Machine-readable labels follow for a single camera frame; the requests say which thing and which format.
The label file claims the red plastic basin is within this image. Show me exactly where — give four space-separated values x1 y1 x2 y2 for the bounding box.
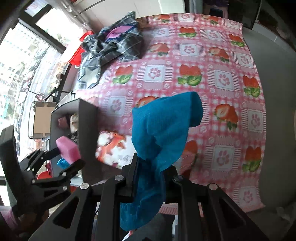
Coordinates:
67 30 94 66

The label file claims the grey plaid shirt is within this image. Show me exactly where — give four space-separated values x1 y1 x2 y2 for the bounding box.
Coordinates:
77 11 144 89

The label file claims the grey storage box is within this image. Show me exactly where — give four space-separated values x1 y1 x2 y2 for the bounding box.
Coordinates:
49 99 103 184

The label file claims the orange floral tissue pack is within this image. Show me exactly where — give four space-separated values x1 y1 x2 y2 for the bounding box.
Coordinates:
95 131 136 169

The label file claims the pink sponge block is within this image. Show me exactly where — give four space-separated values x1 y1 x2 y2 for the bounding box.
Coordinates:
56 136 81 165

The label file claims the purple cloth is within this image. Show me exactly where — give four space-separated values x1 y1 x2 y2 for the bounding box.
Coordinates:
106 25 134 39

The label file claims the cardboard box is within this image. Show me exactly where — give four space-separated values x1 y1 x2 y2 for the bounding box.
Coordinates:
32 101 57 139

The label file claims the pink strawberry tablecloth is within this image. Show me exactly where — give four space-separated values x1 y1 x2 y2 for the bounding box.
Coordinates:
78 14 266 212

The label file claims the beige soft ball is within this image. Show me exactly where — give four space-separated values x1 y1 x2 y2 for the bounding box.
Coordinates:
70 113 79 133

